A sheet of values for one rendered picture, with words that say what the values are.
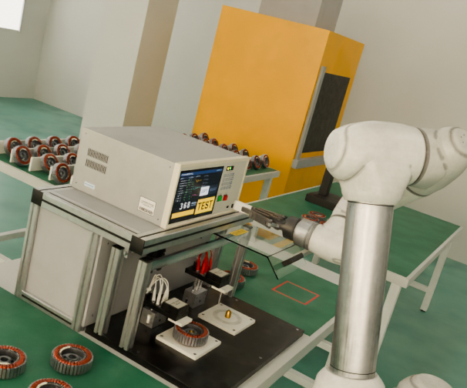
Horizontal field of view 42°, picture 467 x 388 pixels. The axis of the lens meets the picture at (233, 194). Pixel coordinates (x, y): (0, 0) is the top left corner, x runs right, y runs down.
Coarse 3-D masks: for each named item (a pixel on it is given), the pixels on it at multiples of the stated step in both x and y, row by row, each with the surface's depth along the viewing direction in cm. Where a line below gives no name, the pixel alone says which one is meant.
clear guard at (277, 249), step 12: (240, 228) 216; (252, 228) 220; (240, 240) 203; (252, 240) 206; (264, 240) 210; (276, 240) 213; (288, 240) 217; (264, 252) 198; (276, 252) 201; (288, 252) 208; (300, 252) 215; (276, 264) 197; (300, 264) 210; (276, 276) 194
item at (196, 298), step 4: (188, 288) 214; (192, 288) 215; (200, 288) 217; (184, 292) 213; (188, 292) 212; (192, 292) 212; (196, 292) 213; (200, 292) 214; (204, 292) 216; (184, 296) 213; (188, 296) 213; (192, 296) 212; (196, 296) 211; (200, 296) 214; (204, 296) 217; (184, 300) 214; (188, 300) 213; (192, 300) 212; (196, 300) 212; (200, 300) 216; (192, 304) 212; (196, 304) 213; (200, 304) 217
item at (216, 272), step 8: (192, 272) 211; (208, 272) 208; (216, 272) 210; (224, 272) 211; (200, 280) 216; (208, 280) 208; (216, 280) 207; (224, 280) 209; (216, 288) 208; (224, 288) 208; (232, 288) 211
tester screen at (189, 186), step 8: (184, 176) 178; (192, 176) 182; (200, 176) 187; (208, 176) 191; (216, 176) 195; (184, 184) 180; (192, 184) 184; (200, 184) 188; (208, 184) 193; (216, 184) 197; (176, 192) 178; (184, 192) 181; (192, 192) 185; (216, 192) 199; (176, 200) 179; (184, 200) 183; (192, 200) 187; (176, 208) 181; (192, 208) 189; (184, 216) 186
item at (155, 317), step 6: (144, 306) 192; (144, 312) 192; (150, 312) 191; (156, 312) 191; (144, 318) 192; (150, 318) 191; (156, 318) 192; (162, 318) 195; (144, 324) 192; (150, 324) 191; (156, 324) 193
